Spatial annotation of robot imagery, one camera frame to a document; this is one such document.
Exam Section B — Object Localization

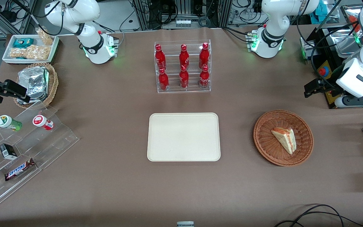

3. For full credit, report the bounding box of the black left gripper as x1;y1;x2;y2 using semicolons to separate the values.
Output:
304;79;343;98

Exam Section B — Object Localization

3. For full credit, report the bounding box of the yellow emergency stop box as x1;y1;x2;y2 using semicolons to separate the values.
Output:
317;61;333;80

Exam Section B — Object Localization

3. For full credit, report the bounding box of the light wicker basket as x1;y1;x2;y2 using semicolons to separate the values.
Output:
14;62;59;109

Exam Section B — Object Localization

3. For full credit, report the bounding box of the aluminium foil container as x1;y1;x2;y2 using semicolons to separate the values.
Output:
16;67;50;105

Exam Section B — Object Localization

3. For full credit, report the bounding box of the white rectangular snack tray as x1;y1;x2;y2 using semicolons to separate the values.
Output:
2;34;60;64

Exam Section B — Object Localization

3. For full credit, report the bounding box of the Snickers chocolate bar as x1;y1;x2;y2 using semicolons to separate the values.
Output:
4;158;37;182

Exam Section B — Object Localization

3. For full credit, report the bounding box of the stainless steel tray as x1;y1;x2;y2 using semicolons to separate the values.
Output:
328;27;363;59

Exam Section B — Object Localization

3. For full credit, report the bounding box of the round brown wicker basket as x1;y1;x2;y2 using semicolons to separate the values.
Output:
253;109;314;167

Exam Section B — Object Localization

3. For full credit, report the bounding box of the white power strip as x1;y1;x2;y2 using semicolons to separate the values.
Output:
174;18;195;30

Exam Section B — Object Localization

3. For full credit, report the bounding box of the clear acrylic bottle rack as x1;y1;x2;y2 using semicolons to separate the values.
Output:
154;39;212;94

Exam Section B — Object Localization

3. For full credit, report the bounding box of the large clear nut bag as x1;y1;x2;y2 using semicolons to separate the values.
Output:
9;45;52;61

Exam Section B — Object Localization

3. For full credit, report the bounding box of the brown table cover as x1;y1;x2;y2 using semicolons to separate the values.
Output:
0;26;363;227

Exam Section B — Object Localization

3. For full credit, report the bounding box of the triangular sandwich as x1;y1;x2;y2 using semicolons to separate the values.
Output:
271;127;297;155

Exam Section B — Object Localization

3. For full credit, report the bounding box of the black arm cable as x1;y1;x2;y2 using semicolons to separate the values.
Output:
222;26;252;44

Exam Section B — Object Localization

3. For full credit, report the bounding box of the red snack cup white lid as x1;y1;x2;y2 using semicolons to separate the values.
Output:
32;114;55;131

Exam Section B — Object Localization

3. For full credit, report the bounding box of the teal snack packet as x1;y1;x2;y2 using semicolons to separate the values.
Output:
13;38;34;48

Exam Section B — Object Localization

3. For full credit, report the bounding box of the clear acrylic tiered snack rack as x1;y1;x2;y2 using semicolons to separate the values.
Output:
0;101;80;213

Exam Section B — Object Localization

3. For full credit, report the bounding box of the black floor cable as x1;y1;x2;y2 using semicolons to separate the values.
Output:
290;211;363;227
274;204;346;227

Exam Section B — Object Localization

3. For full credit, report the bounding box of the green snack cup white lid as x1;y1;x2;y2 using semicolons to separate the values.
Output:
0;115;23;132

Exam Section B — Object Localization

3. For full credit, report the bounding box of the small clear nut bag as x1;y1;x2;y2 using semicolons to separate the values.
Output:
35;27;55;46

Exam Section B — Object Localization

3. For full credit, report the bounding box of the cream rectangular tray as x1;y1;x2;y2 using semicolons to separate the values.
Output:
147;113;221;162

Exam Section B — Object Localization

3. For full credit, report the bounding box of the small black box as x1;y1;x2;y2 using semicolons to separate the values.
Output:
0;143;18;160

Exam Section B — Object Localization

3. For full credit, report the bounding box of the teal box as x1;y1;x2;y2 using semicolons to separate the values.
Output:
314;0;337;17

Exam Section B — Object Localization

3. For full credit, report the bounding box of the red cola bottle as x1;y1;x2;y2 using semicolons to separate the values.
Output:
199;64;210;89
179;65;190;90
158;68;170;92
199;42;210;68
179;44;190;68
155;44;167;72

